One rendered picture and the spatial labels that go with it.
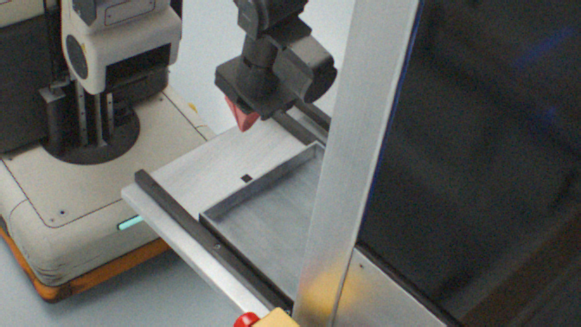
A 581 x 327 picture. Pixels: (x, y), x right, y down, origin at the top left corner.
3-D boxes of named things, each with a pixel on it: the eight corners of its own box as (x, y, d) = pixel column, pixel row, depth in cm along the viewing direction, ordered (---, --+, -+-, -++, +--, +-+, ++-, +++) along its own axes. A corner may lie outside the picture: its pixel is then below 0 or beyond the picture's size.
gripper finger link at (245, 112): (237, 150, 116) (248, 105, 109) (205, 118, 119) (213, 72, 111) (272, 130, 120) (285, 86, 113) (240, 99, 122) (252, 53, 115)
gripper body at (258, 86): (261, 125, 109) (271, 86, 103) (212, 76, 113) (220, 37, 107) (296, 105, 113) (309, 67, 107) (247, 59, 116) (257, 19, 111)
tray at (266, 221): (464, 277, 130) (470, 263, 128) (353, 372, 116) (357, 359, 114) (313, 154, 146) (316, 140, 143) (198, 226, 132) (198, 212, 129)
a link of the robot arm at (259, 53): (274, -4, 105) (240, 12, 102) (311, 29, 103) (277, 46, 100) (264, 36, 110) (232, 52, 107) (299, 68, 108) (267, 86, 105)
